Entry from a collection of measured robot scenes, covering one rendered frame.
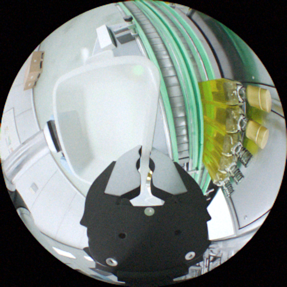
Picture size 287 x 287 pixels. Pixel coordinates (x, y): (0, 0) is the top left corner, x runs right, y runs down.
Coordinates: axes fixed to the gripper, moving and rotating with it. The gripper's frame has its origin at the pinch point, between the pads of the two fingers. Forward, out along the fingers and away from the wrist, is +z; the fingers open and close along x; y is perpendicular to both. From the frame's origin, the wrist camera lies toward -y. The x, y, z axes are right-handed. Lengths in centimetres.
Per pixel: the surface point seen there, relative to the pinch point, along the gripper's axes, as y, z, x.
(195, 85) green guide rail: -11.9, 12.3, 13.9
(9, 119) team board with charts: -49, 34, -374
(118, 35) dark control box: -41, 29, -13
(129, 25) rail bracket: -34.1, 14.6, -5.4
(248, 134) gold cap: -5.1, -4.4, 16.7
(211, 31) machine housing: -44, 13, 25
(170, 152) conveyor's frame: 15.0, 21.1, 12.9
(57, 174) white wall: 194, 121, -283
